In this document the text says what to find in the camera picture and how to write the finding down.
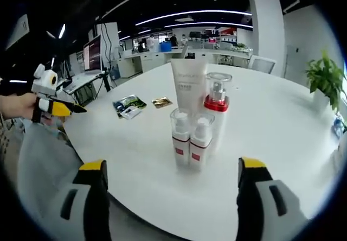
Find white skincare tube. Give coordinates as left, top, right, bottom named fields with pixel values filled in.
left=170, top=58, right=208, bottom=116

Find black tripod stand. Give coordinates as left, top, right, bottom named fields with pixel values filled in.
left=101, top=72, right=112, bottom=93

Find blue printed packet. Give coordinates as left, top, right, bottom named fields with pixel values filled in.
left=331, top=117, right=345, bottom=137

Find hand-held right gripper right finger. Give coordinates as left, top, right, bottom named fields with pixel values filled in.
left=236, top=156, right=309, bottom=241

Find white office chair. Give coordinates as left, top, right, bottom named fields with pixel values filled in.
left=248, top=54, right=277, bottom=75

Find green black skincare sachet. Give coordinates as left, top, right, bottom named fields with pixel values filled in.
left=112, top=96, right=148, bottom=117

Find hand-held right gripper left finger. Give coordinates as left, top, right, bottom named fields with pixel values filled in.
left=55, top=158, right=112, bottom=241

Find clear skincare sample sachet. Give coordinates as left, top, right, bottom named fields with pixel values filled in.
left=119, top=107, right=143, bottom=121

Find green potted plant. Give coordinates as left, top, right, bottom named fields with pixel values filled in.
left=305, top=49, right=347, bottom=115

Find large white skincare pump bottle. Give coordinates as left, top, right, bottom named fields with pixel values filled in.
left=203, top=72, right=234, bottom=150

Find open laptop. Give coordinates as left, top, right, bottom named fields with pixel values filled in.
left=62, top=33, right=105, bottom=95

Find ceiling air conditioner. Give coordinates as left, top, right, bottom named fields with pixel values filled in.
left=5, top=14, right=30, bottom=50

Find small white skincare pump bottle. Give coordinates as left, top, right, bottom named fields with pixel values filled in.
left=169, top=107, right=192, bottom=169
left=189, top=112, right=216, bottom=172

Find white office counter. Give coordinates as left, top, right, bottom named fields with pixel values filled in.
left=119, top=46, right=253, bottom=79

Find person's left hand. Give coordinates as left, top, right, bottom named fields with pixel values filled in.
left=11, top=92, right=38, bottom=121

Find blue water jug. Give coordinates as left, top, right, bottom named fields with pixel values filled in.
left=109, top=64, right=120, bottom=80

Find person's patterned shirt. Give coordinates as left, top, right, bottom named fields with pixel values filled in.
left=0, top=116, right=12, bottom=156

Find gold foil skincare sachet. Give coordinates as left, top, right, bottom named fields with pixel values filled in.
left=151, top=96, right=174, bottom=109

